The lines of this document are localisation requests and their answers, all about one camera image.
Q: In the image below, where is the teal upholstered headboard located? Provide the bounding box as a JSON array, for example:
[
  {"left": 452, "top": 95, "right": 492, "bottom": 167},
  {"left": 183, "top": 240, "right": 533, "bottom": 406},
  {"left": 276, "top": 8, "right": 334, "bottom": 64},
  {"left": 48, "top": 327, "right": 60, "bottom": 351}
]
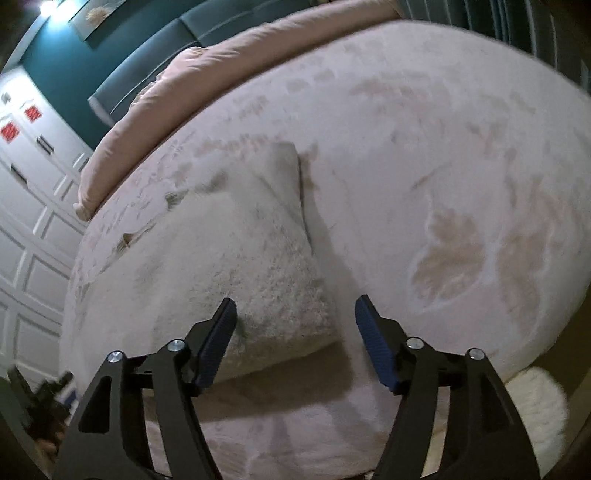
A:
[{"left": 88, "top": 0, "right": 320, "bottom": 127}]

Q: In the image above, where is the folded pink duvet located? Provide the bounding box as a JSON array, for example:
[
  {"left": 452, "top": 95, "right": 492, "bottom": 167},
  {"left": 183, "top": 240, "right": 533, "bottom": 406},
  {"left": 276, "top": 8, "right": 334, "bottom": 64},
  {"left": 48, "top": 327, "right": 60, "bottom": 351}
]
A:
[{"left": 73, "top": 0, "right": 401, "bottom": 222}]

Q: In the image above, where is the framed wall picture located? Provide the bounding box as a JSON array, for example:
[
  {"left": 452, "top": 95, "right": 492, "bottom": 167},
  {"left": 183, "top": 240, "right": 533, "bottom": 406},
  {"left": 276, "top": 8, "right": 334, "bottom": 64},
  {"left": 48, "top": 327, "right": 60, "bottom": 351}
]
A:
[{"left": 69, "top": 0, "right": 126, "bottom": 41}]

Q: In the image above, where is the pink floral bed blanket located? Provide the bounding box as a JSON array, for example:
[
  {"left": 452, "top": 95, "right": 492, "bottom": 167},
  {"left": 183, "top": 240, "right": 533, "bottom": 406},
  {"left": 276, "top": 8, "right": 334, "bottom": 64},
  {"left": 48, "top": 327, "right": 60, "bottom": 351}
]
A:
[{"left": 60, "top": 21, "right": 590, "bottom": 479}]

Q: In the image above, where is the grey-green striped curtain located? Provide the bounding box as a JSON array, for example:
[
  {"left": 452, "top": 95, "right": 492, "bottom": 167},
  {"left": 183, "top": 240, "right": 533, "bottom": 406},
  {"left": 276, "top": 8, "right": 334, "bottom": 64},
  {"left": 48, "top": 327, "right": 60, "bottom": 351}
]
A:
[{"left": 399, "top": 0, "right": 590, "bottom": 92}]

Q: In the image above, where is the beige sweater with black hearts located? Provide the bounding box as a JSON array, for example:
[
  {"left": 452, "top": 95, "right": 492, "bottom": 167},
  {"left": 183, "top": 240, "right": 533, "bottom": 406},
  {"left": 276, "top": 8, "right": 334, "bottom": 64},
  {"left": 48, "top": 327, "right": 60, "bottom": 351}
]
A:
[{"left": 60, "top": 142, "right": 338, "bottom": 391}]

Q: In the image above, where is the white fluffy rug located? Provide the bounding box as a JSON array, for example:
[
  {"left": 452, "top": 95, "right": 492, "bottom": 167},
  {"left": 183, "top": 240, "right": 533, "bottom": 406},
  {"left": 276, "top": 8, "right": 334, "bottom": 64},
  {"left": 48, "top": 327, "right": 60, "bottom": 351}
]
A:
[{"left": 506, "top": 367, "right": 569, "bottom": 477}]

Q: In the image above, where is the white panelled wardrobe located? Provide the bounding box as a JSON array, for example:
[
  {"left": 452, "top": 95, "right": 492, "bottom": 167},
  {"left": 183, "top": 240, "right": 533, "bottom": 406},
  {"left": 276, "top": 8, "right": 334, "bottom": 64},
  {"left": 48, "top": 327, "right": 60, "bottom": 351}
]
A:
[{"left": 0, "top": 67, "right": 92, "bottom": 385}]

